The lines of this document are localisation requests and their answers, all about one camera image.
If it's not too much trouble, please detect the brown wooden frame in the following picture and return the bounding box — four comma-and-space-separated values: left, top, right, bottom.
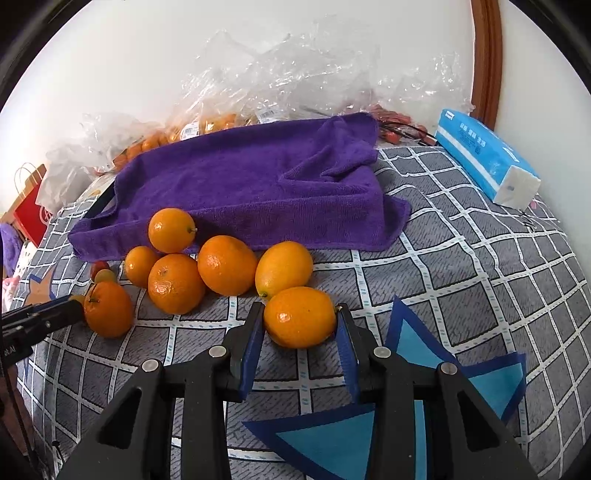
471, 0, 503, 130

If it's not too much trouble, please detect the small red tomato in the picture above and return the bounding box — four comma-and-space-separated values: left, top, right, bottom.
90, 261, 110, 280

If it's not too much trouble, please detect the small orange kumquat behind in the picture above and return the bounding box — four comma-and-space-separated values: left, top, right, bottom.
124, 246, 159, 289

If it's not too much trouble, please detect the grey checked blanket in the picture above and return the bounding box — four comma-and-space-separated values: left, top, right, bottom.
17, 146, 590, 479

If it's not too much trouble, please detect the purple microfibre towel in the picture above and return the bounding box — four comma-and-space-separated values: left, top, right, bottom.
68, 113, 412, 262

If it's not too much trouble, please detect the white plastic bag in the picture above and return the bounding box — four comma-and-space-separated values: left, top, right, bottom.
36, 112, 161, 215

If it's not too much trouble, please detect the blue tissue pack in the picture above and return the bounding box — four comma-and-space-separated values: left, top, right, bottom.
436, 109, 541, 210

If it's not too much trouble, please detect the yellow-orange oval kumquat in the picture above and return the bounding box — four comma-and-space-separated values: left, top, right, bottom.
256, 241, 314, 299

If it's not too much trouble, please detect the large orange mandarin centre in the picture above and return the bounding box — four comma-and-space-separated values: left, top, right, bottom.
197, 235, 259, 296

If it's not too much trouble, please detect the crumpled clear plastic bag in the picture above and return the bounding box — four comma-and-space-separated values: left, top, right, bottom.
257, 13, 476, 122

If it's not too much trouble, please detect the small yellow-green fruit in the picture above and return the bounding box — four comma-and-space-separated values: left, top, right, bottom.
94, 269, 117, 283

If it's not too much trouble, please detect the orange mandarin front left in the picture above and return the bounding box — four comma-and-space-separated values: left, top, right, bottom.
147, 253, 205, 315

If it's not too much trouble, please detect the red paper shopping bag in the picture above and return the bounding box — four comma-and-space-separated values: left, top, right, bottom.
1, 164, 52, 247

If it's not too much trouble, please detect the clear bag of oranges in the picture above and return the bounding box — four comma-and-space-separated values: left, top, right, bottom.
108, 68, 290, 172

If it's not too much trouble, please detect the orange mandarin far left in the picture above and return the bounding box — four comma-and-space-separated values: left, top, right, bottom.
83, 281, 134, 339

